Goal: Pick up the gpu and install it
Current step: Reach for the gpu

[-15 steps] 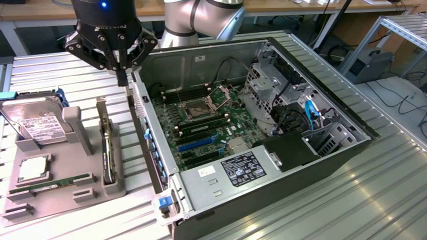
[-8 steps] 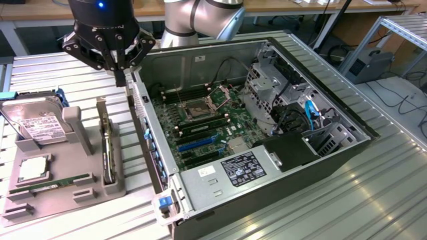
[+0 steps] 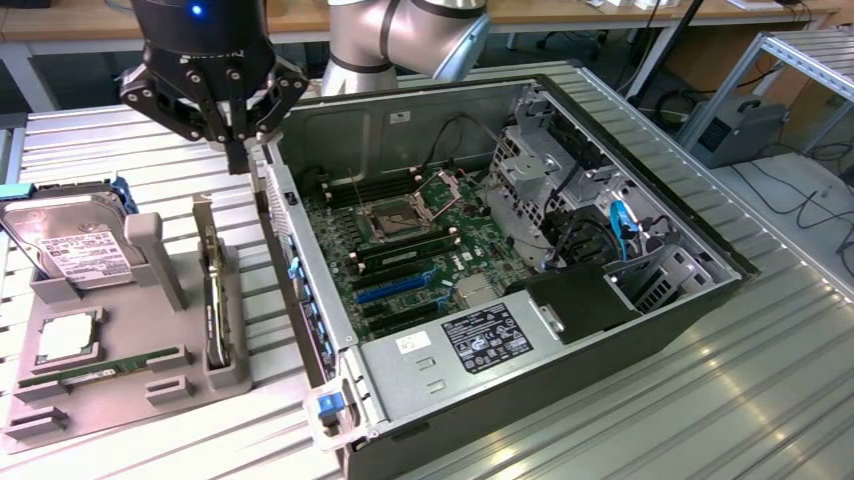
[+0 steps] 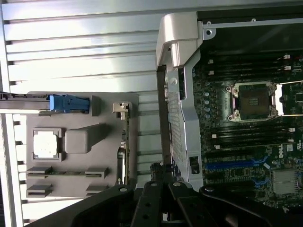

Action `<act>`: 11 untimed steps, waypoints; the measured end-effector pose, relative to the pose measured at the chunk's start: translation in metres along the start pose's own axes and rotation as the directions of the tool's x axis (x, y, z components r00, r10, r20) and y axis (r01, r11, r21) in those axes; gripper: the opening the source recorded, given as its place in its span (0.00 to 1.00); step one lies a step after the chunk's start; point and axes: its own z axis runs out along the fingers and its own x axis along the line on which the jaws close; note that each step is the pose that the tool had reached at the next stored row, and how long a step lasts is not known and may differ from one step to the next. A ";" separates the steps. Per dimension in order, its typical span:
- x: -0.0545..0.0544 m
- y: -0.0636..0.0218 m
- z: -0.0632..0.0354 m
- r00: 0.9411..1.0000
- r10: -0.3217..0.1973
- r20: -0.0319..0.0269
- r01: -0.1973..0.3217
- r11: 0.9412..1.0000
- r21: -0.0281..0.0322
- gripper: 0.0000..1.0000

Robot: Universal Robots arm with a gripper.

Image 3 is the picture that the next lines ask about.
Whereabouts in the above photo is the metal socket cover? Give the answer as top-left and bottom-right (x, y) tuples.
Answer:
(407, 168), (463, 222)

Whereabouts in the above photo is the blue plastic disk carrier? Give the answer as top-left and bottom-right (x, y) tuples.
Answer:
(0, 172), (140, 216)

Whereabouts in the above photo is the open black PC case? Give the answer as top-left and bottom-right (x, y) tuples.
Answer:
(243, 73), (762, 480)

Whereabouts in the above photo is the blue expansion slot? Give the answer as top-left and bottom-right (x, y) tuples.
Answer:
(355, 278), (433, 305)

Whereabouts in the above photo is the black looped wire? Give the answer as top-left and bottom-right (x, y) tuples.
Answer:
(422, 113), (503, 174)

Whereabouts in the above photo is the green RAM stick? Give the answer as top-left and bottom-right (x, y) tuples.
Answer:
(18, 349), (172, 391)

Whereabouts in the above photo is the black floor cable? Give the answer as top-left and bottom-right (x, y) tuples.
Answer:
(730, 162), (854, 236)

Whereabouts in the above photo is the long black expansion slot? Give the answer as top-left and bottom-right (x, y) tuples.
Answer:
(351, 267), (429, 292)
(367, 309), (446, 335)
(362, 298), (439, 324)

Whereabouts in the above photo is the small silver chipset heatsink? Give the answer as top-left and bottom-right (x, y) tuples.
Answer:
(455, 276), (497, 307)

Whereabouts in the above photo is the perforated silver disk bay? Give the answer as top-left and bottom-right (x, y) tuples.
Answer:
(603, 244), (742, 315)

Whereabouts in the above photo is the black RAM slot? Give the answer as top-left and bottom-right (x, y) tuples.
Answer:
(326, 177), (421, 210)
(322, 168), (413, 199)
(347, 224), (461, 259)

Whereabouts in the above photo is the RAM stick with white label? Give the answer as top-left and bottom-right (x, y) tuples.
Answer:
(359, 240), (459, 274)

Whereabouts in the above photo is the blue data wire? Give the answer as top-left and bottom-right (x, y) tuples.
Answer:
(607, 198), (635, 262)

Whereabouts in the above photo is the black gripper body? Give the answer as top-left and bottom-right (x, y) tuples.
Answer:
(131, 0), (279, 137)

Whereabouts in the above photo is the silver hard disk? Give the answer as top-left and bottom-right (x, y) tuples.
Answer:
(0, 182), (135, 291)

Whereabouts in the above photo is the wooden desk white frame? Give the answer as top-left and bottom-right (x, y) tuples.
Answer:
(0, 0), (328, 112)
(490, 0), (840, 99)

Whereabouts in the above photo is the silver power supply unit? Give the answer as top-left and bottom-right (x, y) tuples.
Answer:
(356, 289), (566, 421)

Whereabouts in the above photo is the grey box with handle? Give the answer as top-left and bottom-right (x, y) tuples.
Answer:
(678, 97), (794, 170)

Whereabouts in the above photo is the black office chair base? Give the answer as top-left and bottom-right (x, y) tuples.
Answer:
(505, 28), (610, 52)

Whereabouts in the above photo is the graphics card with metal bracket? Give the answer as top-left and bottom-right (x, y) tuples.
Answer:
(191, 193), (236, 372)

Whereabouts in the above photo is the black plastic fan shroud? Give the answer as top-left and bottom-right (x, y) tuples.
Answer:
(503, 263), (639, 346)

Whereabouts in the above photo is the aluminium profile frame table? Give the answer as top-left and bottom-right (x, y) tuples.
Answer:
(677, 28), (854, 156)

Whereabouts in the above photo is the green motherboard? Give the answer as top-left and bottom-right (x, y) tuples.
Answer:
(300, 167), (530, 346)

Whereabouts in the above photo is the grey plastic parts rack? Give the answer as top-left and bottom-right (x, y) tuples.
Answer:
(2, 212), (255, 456)

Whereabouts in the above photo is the black power wire bundle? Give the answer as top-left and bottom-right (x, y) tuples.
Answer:
(538, 197), (613, 269)

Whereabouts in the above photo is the thin metal locking lever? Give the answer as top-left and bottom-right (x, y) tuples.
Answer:
(347, 167), (368, 214)

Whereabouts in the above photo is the silver metal disk bay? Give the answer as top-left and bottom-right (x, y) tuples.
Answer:
(483, 122), (606, 274)

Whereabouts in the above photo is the CPU socket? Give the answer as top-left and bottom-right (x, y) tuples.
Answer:
(363, 197), (422, 244)

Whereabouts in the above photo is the silver CPU chip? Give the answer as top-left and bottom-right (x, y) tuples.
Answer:
(36, 317), (99, 364)

